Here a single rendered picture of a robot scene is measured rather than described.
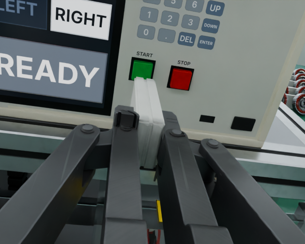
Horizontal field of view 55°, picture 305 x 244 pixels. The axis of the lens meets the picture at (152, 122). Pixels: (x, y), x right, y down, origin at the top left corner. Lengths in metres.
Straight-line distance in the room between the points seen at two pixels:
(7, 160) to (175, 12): 0.21
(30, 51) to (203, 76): 0.16
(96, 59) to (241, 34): 0.14
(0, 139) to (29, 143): 0.03
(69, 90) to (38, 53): 0.04
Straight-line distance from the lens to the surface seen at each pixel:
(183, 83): 0.28
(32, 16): 0.28
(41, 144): 0.29
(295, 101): 1.70
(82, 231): 0.58
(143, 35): 0.27
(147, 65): 0.27
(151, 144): 0.16
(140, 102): 0.17
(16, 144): 0.30
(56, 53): 0.29
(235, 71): 0.30
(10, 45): 0.30
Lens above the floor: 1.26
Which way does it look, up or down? 26 degrees down
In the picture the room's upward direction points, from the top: 11 degrees clockwise
